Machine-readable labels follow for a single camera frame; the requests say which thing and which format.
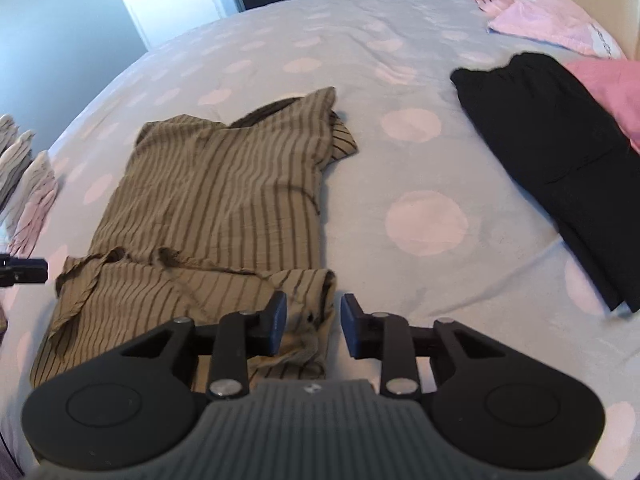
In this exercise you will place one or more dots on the white room door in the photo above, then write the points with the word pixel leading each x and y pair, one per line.
pixel 165 0

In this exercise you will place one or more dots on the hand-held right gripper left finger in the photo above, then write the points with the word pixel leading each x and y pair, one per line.
pixel 278 325

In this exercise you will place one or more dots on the stack of folded clothes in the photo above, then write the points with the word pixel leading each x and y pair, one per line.
pixel 30 195

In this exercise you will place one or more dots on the light pink printed pillow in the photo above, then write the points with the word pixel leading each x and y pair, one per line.
pixel 545 25

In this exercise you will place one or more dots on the dark pink pillow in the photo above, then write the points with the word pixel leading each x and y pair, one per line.
pixel 615 90

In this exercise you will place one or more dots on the brown striped shirt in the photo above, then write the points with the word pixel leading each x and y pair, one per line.
pixel 215 195

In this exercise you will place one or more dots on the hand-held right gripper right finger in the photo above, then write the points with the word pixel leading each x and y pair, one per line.
pixel 350 329

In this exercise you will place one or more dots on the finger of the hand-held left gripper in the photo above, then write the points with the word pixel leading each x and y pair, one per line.
pixel 27 270

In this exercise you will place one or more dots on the black pants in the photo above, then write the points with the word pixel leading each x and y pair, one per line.
pixel 550 150

